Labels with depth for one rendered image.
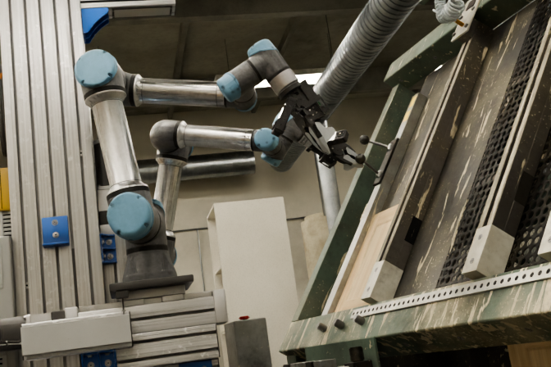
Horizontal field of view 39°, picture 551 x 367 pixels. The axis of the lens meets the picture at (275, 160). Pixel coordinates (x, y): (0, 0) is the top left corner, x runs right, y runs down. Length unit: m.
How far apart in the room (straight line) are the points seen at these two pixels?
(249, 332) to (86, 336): 0.86
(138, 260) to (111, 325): 0.23
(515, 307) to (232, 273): 4.74
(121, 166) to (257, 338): 0.92
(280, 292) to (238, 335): 3.63
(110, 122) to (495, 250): 1.05
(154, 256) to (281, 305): 4.21
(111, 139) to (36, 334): 0.54
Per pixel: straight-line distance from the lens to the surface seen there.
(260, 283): 6.34
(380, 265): 2.37
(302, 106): 2.14
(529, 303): 1.69
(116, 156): 2.13
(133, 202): 2.07
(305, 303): 2.91
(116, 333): 2.04
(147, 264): 2.18
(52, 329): 2.05
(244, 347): 2.75
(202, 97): 2.29
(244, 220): 6.40
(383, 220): 2.71
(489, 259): 1.90
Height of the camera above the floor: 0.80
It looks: 14 degrees up
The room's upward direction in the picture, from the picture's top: 8 degrees counter-clockwise
